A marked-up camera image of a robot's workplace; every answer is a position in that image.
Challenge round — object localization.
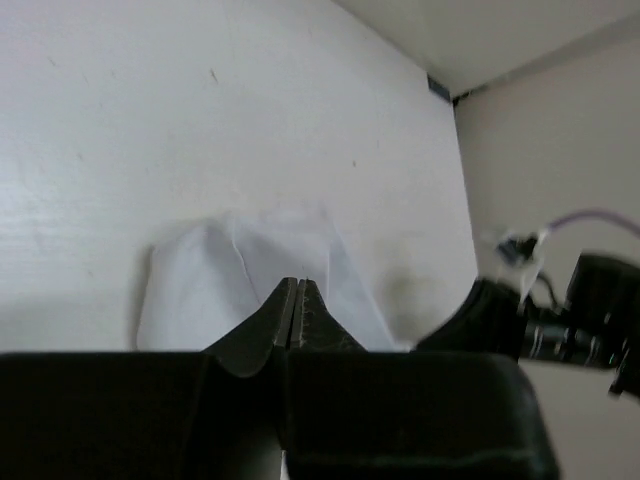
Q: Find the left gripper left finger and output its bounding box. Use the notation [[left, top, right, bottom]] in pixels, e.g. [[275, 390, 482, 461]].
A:
[[1, 278, 296, 479]]

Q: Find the blue label sticker right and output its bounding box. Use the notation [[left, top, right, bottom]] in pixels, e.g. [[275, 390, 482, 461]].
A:
[[427, 75, 452, 104]]

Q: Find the white skirt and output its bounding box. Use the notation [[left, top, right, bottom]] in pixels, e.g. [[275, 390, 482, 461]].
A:
[[136, 208, 408, 351]]

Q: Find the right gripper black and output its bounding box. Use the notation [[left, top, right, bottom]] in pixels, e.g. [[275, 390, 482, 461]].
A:
[[417, 279, 623, 370]]

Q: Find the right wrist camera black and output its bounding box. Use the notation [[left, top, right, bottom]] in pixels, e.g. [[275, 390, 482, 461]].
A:
[[566, 253, 639, 397]]

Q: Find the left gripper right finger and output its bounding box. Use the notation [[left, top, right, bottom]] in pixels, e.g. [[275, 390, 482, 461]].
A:
[[284, 280, 560, 479]]

